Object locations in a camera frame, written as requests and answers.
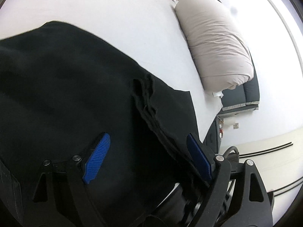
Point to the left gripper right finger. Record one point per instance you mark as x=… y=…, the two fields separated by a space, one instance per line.
x=202 y=156

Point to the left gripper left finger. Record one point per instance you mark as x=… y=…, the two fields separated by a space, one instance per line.
x=96 y=158

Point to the black pants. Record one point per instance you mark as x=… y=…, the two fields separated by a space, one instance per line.
x=62 y=88

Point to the dark grey headboard cushion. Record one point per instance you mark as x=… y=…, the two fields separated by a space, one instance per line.
x=243 y=98

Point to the beige rolled duvet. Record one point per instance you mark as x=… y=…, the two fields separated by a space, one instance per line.
x=222 y=59

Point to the white bed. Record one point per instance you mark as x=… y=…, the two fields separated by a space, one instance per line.
x=145 y=30

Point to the wall socket plate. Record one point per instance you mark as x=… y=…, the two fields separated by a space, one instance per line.
x=236 y=125

